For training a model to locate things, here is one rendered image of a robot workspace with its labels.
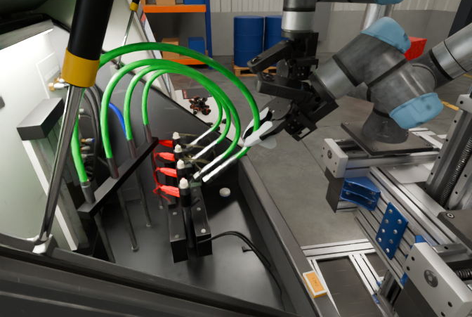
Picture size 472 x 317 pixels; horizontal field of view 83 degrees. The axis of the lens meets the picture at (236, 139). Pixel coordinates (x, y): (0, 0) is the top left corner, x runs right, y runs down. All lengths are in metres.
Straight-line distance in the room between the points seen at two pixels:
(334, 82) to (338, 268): 1.27
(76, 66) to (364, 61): 0.45
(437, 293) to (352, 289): 0.88
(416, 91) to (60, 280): 0.54
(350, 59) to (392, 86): 0.08
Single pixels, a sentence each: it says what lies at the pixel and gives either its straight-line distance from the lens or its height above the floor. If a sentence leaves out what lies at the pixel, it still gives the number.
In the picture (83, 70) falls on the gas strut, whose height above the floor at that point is 1.46.
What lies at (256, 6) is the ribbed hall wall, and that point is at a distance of 7.15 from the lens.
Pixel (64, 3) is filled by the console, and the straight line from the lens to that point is 0.89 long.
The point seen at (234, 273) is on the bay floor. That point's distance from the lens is 0.81.
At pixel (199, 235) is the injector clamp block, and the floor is 0.98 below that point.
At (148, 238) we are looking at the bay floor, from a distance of 0.92.
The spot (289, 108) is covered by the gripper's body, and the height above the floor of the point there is 1.30.
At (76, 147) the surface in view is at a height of 1.24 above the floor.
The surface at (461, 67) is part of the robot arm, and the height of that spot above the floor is 1.38.
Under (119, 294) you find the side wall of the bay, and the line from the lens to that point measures 0.30.
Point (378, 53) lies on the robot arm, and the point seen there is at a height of 1.41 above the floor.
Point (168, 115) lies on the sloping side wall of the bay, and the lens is 0.90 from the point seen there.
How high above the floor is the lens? 1.51
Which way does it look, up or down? 30 degrees down
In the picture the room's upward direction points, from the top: straight up
